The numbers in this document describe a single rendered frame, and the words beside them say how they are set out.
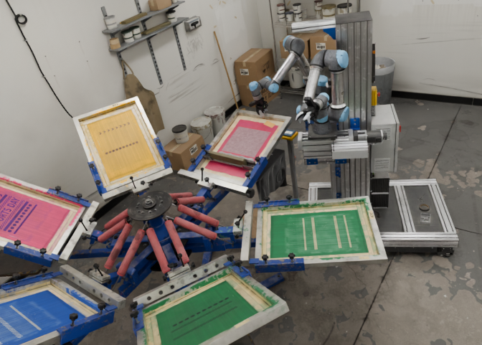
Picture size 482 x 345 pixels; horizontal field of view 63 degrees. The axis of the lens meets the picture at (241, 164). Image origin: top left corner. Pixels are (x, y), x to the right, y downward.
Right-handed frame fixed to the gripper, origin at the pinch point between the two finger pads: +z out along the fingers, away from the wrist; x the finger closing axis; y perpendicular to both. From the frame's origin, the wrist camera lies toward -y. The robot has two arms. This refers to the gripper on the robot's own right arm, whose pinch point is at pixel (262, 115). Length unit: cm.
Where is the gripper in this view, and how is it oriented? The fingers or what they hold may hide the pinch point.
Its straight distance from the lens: 352.2
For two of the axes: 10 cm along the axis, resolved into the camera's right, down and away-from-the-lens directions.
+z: 3.1, 6.5, 6.9
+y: 8.1, 2.0, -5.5
